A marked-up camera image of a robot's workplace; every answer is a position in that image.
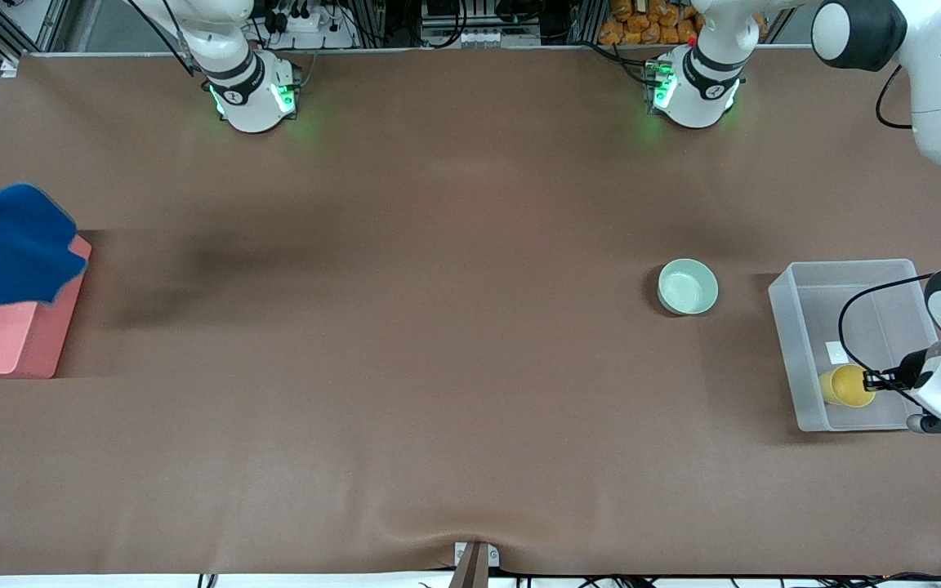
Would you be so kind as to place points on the yellow cup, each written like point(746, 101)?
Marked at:
point(846, 385)

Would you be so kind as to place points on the blue cloth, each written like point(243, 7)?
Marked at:
point(21, 245)

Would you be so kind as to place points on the metal table edge bracket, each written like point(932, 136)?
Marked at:
point(493, 557)

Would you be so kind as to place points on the white power strip with plugs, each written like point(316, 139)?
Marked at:
point(307, 24)

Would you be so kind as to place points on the translucent white plastic bin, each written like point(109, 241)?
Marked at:
point(797, 343)

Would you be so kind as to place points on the brown post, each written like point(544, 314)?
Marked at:
point(470, 572)

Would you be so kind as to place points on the mint green bowl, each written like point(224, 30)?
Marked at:
point(687, 286)

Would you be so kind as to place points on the aluminium frame profile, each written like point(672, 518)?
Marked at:
point(52, 24)

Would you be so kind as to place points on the white label sticker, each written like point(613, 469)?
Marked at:
point(835, 351)

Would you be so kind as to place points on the pink plastic bin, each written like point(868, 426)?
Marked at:
point(5, 343)

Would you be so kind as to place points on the brown table cover mat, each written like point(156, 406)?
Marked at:
point(438, 286)

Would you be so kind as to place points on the white socket strip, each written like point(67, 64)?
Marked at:
point(479, 37)

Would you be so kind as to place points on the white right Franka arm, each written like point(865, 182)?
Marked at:
point(246, 90)

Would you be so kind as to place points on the orange packets pile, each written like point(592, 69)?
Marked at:
point(642, 24)

